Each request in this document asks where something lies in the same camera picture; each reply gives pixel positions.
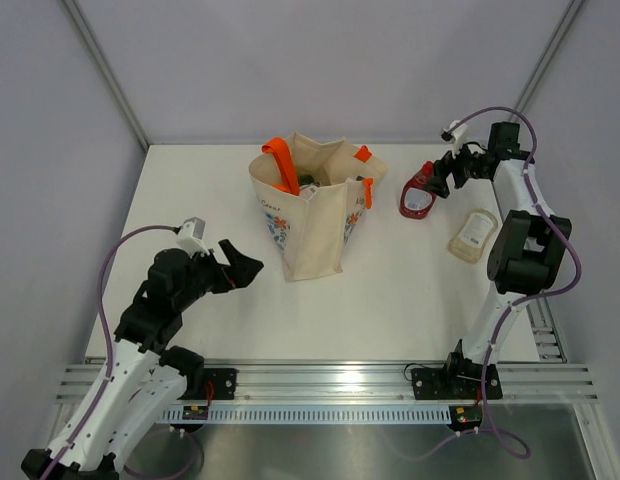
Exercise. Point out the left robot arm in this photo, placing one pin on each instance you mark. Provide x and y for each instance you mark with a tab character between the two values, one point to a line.
144	374

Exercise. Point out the green dish soap bottle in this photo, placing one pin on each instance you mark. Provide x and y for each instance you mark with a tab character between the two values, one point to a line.
306	179

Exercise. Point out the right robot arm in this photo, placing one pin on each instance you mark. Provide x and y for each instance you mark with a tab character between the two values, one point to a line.
526	255

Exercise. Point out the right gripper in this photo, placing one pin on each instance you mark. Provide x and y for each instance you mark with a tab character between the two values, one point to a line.
437	182

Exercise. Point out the left aluminium frame post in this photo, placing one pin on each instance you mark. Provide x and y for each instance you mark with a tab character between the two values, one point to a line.
79	22

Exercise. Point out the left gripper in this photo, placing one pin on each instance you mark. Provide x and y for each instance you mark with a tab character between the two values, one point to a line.
238	274

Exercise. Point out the white slotted cable duct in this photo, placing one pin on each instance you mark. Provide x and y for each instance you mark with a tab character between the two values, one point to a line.
308	415

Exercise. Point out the canvas bag orange handles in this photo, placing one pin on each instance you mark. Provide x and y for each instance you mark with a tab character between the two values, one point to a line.
312	234

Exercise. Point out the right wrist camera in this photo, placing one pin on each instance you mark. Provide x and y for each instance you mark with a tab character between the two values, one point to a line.
455	135

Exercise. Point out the aluminium frame post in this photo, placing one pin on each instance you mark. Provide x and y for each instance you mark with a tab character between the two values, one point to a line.
552	47
79	22

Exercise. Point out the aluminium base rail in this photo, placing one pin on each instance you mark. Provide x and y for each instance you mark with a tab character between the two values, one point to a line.
380	383

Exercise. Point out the right aluminium frame post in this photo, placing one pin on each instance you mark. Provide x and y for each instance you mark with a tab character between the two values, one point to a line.
552	47

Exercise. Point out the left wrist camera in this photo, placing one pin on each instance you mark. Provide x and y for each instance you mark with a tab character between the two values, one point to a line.
190	237

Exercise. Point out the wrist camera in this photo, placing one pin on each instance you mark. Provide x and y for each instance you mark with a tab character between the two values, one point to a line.
190	237
455	135

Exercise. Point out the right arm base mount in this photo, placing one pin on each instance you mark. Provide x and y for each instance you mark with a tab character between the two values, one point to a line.
442	384

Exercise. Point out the red dish soap bottle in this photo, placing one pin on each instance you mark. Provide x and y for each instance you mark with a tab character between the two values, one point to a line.
415	202

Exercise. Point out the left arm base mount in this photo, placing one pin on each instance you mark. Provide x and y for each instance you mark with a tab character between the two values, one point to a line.
214	383

